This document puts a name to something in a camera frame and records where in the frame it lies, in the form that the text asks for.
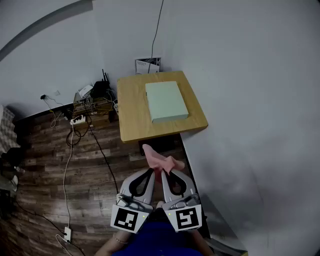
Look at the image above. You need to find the white power strip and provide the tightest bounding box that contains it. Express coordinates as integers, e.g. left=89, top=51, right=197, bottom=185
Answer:
left=69, top=114, right=87, bottom=126

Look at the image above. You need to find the light green board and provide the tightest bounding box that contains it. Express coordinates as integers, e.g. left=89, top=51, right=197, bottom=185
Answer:
left=144, top=80, right=190, bottom=124

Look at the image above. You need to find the person's left forearm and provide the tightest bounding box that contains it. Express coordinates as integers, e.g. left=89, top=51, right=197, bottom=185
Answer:
left=94, top=229, right=131, bottom=256

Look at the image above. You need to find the long black cable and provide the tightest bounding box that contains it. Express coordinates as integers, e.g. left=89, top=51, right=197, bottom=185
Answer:
left=84, top=117, right=120, bottom=196

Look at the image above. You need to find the thin beige cable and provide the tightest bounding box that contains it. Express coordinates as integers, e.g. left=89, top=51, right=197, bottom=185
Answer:
left=45, top=96, right=65, bottom=129

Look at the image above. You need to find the person's blue shirt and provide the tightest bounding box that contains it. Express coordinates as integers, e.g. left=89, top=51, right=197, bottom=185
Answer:
left=111, top=221, right=201, bottom=256

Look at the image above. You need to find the thin black cable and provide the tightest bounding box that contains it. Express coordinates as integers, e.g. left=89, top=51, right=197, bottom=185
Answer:
left=14, top=199, right=68, bottom=236

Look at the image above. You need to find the beaded bracelet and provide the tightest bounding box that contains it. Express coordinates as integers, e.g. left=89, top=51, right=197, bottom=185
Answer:
left=112, top=233, right=129, bottom=245

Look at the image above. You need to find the checkered cloth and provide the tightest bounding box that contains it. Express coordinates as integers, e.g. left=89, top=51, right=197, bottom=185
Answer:
left=0, top=104, right=21, bottom=155

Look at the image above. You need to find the looped black cable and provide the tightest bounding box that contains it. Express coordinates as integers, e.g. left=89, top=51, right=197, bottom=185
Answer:
left=65, top=117, right=91, bottom=148

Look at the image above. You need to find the long white cable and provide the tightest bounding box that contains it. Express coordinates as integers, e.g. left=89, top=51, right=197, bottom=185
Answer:
left=55, top=123, right=76, bottom=252

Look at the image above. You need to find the black router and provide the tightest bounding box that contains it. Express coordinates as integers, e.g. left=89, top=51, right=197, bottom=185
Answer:
left=89, top=69, right=111, bottom=99

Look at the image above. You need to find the grey wall cable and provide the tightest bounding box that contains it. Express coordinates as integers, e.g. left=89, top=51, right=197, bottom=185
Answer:
left=147, top=0, right=165, bottom=74

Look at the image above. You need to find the pink cloth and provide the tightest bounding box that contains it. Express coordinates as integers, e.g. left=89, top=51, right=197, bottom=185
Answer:
left=142, top=143, right=186, bottom=176

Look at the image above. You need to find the recessed white wall box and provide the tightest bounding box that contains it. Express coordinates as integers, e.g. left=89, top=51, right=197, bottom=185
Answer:
left=134, top=57, right=162, bottom=75

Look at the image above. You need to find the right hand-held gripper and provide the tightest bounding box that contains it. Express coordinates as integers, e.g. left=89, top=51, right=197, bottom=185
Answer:
left=161, top=169, right=203, bottom=233

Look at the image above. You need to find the white router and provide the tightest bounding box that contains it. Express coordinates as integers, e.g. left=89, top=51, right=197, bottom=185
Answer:
left=77, top=84, right=94, bottom=99

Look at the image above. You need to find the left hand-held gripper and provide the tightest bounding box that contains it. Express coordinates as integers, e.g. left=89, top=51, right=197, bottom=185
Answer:
left=110, top=167, right=156, bottom=235

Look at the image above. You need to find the wooden crate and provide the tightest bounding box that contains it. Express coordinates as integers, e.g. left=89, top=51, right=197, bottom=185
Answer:
left=72, top=92, right=119, bottom=129

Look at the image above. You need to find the person's right forearm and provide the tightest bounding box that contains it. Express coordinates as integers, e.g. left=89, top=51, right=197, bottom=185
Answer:
left=192, top=229, right=216, bottom=256

